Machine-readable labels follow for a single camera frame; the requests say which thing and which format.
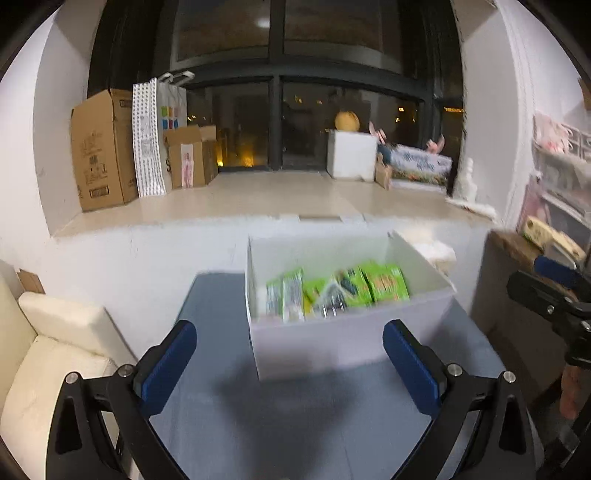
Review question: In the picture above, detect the white cube box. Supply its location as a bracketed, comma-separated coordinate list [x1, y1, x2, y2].
[327, 130, 378, 182]

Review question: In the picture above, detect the blue grey table cloth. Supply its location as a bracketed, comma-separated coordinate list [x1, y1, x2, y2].
[150, 273, 508, 479]

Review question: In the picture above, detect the white storage box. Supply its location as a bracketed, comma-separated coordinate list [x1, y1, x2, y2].
[245, 232, 456, 381]

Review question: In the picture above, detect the orange round pomelo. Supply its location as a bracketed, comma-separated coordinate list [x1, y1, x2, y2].
[335, 111, 361, 132]

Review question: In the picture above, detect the printed long carton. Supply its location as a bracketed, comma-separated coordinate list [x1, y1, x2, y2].
[376, 144, 453, 192]

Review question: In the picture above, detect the white perforated board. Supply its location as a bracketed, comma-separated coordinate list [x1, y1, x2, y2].
[131, 78, 167, 197]

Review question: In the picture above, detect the large brown cardboard box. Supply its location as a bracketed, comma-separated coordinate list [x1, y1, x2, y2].
[70, 89, 138, 212]

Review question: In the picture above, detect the person right hand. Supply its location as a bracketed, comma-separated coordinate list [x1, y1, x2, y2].
[559, 365, 590, 420]

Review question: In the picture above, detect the small brown cardboard box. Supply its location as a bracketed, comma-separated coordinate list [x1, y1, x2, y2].
[164, 125, 218, 190]

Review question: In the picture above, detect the wooden side shelf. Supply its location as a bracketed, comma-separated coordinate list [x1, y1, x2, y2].
[489, 227, 591, 287]

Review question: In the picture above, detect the cream white sofa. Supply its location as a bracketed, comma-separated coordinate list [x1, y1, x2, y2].
[1, 280, 136, 479]

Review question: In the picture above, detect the green seaweed snack bag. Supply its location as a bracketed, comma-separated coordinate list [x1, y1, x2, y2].
[361, 261, 410, 303]
[266, 268, 304, 323]
[304, 266, 374, 318]

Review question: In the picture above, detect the white paper shopping bag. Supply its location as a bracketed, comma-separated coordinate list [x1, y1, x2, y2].
[156, 70, 194, 193]

